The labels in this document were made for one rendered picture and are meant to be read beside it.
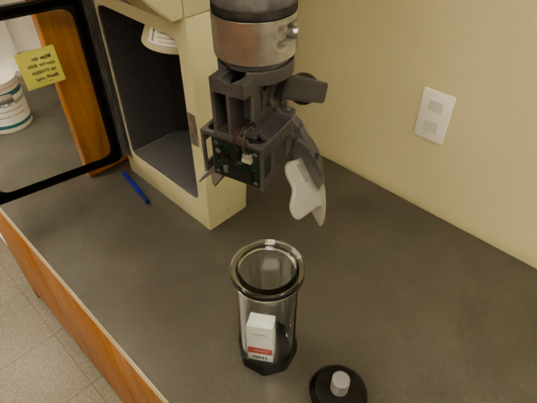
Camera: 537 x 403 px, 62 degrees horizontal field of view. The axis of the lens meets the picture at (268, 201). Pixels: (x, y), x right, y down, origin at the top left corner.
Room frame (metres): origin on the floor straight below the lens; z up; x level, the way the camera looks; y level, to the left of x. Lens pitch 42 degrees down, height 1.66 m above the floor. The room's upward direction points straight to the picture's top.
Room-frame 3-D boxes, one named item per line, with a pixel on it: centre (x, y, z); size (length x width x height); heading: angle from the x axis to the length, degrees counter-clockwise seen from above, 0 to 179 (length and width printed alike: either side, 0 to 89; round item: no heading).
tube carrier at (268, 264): (0.42, 0.00, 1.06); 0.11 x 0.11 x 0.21
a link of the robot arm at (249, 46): (0.40, 0.01, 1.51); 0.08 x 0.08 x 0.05
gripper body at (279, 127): (0.39, 0.01, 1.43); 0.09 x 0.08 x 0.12; 151
